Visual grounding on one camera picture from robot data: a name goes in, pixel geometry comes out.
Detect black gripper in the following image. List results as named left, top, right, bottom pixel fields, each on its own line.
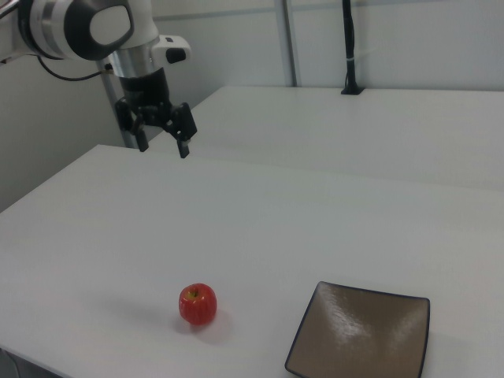
left=114, top=69, right=198, bottom=159

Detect red apple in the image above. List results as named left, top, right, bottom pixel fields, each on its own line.
left=178, top=282, right=218, bottom=326

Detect square brown ceramic plate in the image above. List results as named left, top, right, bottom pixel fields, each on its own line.
left=283, top=280, right=431, bottom=378

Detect grey metal partition post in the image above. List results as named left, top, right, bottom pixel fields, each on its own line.
left=274, top=0, right=298, bottom=88
left=102, top=73, right=137, bottom=149

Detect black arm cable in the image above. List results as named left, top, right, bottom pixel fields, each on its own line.
left=37, top=57, right=115, bottom=83

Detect black camera stand pole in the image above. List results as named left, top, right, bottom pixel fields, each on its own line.
left=340, top=0, right=365, bottom=96

